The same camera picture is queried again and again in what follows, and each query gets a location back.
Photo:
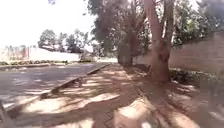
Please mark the group of trees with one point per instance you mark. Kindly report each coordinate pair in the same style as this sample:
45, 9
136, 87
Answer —
123, 36

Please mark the red brick path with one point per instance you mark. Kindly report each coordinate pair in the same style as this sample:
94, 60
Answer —
100, 100

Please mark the tree with leaning trunk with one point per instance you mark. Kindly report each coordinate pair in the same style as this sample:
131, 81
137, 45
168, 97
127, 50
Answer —
160, 56

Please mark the stone kerb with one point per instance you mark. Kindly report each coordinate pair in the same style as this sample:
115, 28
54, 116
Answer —
63, 85

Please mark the distant trees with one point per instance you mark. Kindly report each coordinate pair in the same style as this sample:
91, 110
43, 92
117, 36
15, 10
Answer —
63, 40

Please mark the robot's own part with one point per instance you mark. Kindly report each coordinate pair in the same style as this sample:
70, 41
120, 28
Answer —
145, 125

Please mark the bushes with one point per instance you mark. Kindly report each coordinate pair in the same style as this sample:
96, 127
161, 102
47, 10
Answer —
181, 75

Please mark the dirt verge with leaves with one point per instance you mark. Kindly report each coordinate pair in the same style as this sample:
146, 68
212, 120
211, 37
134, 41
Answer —
180, 96

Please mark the grey paved road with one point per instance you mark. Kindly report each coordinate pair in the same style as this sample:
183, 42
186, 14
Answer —
33, 80

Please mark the low hedge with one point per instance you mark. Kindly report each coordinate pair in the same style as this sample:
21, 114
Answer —
26, 62

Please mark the long white wall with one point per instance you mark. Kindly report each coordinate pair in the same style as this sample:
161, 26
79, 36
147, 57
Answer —
50, 54

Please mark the grey block wall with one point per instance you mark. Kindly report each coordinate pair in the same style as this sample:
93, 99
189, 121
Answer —
200, 53

